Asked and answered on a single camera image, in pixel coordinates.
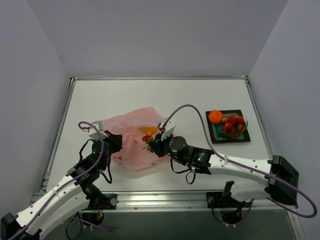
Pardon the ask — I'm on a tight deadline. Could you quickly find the pink plastic bag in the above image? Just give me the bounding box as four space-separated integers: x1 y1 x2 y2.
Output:
101 107 170 171

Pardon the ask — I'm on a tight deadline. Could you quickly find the small cherry sprig with leaves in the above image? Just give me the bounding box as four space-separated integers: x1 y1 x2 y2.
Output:
141 131 155 153

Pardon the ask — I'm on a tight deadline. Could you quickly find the orange fake fruit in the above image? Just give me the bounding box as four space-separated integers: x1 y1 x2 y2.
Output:
208 110 224 125

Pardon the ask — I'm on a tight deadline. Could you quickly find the red fake berry cluster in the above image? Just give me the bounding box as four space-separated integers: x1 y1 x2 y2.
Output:
218 114 249 141

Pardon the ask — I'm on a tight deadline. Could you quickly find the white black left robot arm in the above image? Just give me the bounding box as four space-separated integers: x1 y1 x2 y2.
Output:
0 132 123 240

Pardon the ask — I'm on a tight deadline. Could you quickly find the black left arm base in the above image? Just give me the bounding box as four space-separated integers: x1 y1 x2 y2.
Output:
95 193 119 210

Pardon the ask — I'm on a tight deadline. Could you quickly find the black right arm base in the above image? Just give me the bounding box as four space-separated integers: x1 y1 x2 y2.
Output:
206 191 250 209

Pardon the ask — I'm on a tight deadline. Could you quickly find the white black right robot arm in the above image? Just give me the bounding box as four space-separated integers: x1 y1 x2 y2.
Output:
148 133 299 206

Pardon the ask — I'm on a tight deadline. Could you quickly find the yellow fake fruit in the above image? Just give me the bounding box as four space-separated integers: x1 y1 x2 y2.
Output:
139 126 159 135

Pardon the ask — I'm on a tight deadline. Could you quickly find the black square plate teal centre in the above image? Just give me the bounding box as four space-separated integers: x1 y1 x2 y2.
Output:
205 109 251 144

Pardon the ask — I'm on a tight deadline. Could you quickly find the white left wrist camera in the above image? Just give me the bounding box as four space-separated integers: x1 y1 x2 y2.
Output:
78 121 108 140

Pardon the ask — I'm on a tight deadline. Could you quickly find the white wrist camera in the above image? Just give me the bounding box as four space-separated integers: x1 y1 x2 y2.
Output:
78 121 108 140
158 118 176 141

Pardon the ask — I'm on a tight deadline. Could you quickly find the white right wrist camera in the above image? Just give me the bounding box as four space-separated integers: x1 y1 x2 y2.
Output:
158 118 176 141

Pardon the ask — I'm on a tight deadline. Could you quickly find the aluminium front rail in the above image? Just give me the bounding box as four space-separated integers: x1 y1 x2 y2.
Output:
32 188 299 213

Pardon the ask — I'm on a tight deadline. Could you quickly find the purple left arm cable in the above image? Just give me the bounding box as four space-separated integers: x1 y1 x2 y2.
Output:
0 121 115 240

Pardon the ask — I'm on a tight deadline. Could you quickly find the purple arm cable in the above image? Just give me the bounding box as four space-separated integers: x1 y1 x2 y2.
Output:
161 104 318 226
0 121 115 240

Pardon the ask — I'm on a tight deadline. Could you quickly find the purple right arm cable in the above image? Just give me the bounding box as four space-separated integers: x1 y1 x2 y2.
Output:
161 104 318 226

